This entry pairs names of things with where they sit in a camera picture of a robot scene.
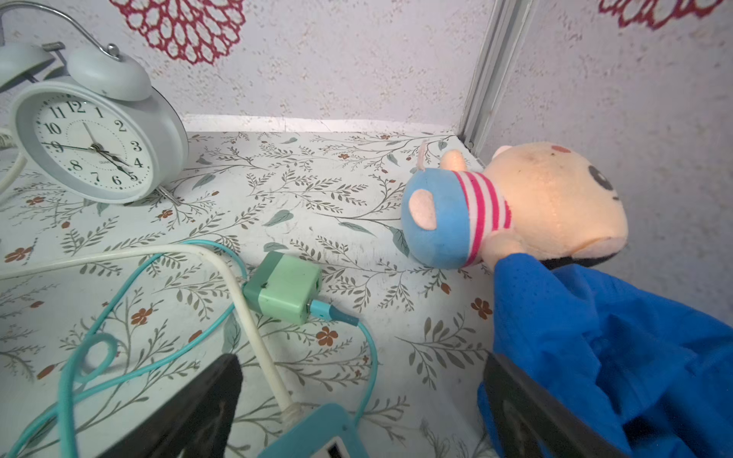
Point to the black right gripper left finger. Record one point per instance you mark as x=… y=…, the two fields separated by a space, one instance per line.
x=196 y=422

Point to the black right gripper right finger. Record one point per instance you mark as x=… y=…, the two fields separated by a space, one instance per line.
x=530 y=422

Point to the green USB charger adapter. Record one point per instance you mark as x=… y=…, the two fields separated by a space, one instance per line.
x=282 y=287

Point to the blue cloth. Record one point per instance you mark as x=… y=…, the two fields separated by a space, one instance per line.
x=651 y=376

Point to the teal power strip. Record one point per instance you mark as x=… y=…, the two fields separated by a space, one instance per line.
x=327 y=432

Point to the pig plush toy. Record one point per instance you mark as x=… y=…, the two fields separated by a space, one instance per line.
x=539 y=198

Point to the white twin-bell alarm clock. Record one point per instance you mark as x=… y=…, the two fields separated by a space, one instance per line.
x=92 y=122

